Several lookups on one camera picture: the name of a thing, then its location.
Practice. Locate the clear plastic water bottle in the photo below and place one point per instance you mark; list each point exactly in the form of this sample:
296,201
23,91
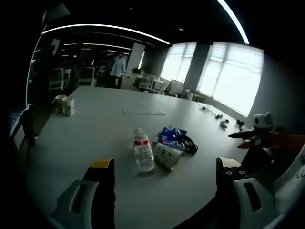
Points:
143,155

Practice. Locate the person's white printed shirt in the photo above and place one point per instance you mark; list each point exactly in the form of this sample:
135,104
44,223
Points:
293,186

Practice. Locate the white office chair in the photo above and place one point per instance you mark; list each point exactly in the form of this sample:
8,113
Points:
87,75
175,87
57,78
147,82

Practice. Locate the green potted plant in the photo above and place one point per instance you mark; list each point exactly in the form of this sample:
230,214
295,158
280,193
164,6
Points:
138,71

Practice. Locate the large bright window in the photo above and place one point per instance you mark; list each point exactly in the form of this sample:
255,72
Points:
228,78

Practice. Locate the narrow bright window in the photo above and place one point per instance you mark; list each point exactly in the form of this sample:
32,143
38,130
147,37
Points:
176,64

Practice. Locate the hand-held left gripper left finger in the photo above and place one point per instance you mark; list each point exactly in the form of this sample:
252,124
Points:
100,195

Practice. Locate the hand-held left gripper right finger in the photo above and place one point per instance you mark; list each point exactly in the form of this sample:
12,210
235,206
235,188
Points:
231,190

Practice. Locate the long ceiling light strip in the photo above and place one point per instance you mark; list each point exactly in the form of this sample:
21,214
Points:
95,24

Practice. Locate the white table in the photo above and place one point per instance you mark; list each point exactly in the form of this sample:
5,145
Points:
95,143

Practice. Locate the grey and black gadget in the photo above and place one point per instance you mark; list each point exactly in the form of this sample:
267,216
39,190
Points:
223,124

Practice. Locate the beige bag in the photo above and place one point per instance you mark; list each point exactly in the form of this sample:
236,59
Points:
187,94

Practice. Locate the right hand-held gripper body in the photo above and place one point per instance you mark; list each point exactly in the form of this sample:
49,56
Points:
262,121

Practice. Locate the clear blue plastic packet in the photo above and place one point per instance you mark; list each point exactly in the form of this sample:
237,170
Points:
175,145

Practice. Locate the small black gadget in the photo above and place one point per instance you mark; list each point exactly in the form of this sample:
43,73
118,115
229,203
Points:
240,123
218,117

